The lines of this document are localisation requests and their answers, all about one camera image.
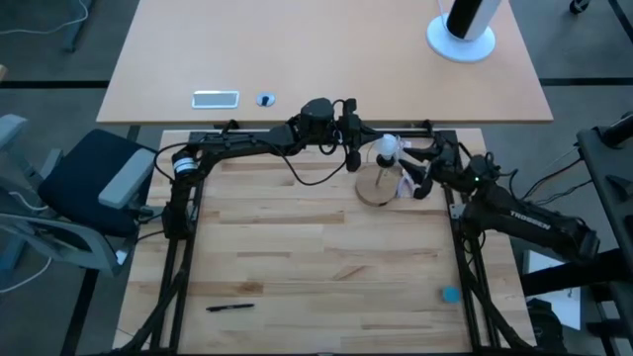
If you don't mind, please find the white and black tower fan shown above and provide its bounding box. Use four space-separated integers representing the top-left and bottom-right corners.
425 0 503 64

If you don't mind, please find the black backpack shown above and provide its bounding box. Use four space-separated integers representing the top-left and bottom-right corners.
526 299 570 356

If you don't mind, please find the white floor cable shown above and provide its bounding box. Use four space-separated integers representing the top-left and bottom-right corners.
0 0 90 36
0 256 53 296

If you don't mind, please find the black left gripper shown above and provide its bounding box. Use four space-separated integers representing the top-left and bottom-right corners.
338 97 392 173

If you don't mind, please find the black equipment stand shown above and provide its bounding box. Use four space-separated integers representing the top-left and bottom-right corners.
518 112 633 356

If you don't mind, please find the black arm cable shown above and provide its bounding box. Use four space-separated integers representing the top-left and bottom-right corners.
256 140 347 188

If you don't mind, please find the white box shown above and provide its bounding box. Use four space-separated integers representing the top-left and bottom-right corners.
522 249 583 331

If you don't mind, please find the black pen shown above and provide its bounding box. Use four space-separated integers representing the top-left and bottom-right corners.
206 303 256 313

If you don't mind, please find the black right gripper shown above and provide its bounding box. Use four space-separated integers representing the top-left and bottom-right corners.
398 137 491 200

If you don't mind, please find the wooden base lamp with socket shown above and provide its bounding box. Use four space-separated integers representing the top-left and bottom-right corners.
354 147 405 208

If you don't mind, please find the grey and black office chair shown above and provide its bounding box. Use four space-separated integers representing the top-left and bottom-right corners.
0 114 159 278

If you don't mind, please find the light brown desk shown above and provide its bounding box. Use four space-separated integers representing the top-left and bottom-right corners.
96 0 554 125

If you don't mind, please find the white lightbulb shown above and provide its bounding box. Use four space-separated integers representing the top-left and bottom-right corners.
374 133 401 160

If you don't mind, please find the black metal rig frame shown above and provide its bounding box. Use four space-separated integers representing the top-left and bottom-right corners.
111 128 535 356

